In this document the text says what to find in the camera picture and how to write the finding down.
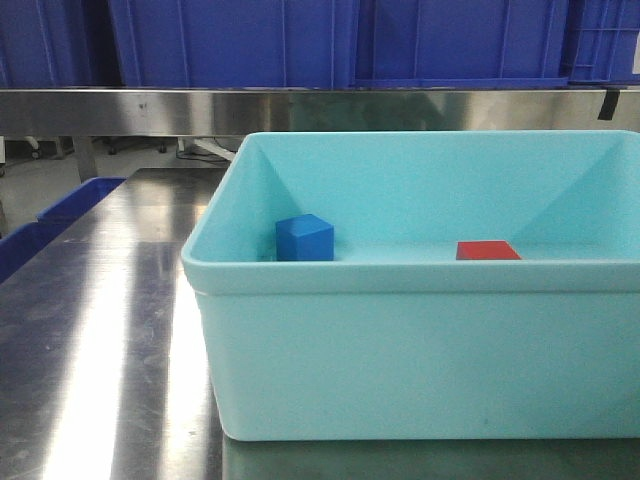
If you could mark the blue cube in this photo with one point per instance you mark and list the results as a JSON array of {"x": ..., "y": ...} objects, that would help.
[{"x": 304, "y": 238}]

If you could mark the light teal plastic tub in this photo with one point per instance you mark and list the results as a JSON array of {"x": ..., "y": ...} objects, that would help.
[{"x": 397, "y": 339}]

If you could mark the black tape strip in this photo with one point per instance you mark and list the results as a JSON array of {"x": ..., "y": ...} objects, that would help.
[{"x": 609, "y": 104}]

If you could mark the stainless steel shelf rail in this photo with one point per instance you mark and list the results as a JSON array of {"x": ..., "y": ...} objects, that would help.
[{"x": 209, "y": 113}]

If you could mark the blue crate upper right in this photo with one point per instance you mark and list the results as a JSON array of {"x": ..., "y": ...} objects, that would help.
[{"x": 601, "y": 42}]

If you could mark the blue bin beside table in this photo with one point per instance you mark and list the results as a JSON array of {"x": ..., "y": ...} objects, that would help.
[{"x": 25, "y": 242}]

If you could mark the blue crate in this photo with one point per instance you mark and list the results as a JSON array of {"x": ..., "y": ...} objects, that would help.
[
  {"x": 339, "y": 45},
  {"x": 601, "y": 42},
  {"x": 54, "y": 44}
]

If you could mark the blue crate upper middle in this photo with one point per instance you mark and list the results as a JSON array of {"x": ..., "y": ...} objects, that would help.
[{"x": 339, "y": 45}]

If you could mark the blue crate upper left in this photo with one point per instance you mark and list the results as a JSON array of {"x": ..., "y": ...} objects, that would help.
[{"x": 54, "y": 44}]

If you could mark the red cube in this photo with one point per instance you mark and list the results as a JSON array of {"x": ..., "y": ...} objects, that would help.
[{"x": 486, "y": 250}]

